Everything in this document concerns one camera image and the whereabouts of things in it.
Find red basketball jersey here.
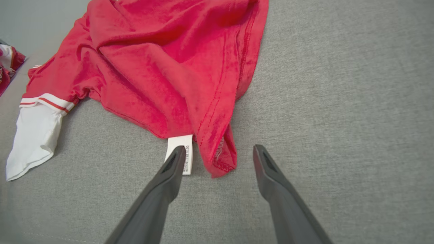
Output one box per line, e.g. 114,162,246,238
6,0,270,182

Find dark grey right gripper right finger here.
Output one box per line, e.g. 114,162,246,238
253,144,333,244

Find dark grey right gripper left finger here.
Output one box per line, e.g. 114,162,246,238
104,146,186,244

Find red Bulls shorts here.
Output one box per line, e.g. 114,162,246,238
0,44,27,97

